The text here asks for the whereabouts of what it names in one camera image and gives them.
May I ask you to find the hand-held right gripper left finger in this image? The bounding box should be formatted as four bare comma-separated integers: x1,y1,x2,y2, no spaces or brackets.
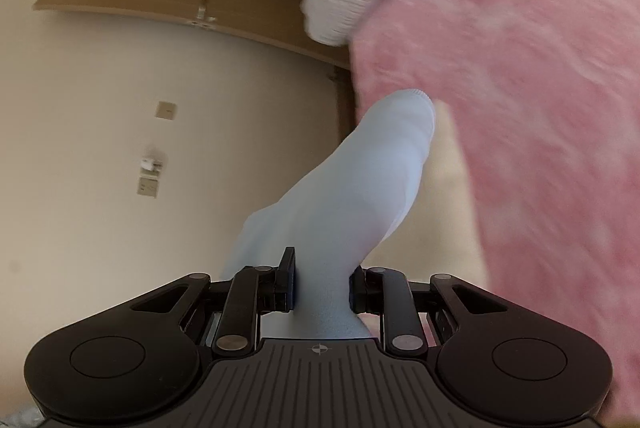
131,247,299,357

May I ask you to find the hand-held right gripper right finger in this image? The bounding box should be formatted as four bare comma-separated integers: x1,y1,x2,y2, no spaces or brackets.
348,265,509,357

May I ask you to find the light blue sweatshirt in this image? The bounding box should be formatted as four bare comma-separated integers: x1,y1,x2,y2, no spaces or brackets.
220,88,436,340

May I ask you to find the cream mattress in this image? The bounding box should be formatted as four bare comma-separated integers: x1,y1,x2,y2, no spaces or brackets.
370,100,493,303

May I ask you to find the pink floral blanket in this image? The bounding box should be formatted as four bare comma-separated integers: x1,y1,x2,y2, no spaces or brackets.
347,0,640,409

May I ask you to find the beige wall socket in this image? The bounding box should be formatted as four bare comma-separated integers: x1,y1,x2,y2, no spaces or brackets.
137,176,161,199

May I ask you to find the metal door handle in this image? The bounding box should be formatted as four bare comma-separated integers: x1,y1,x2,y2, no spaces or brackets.
186,0,217,28

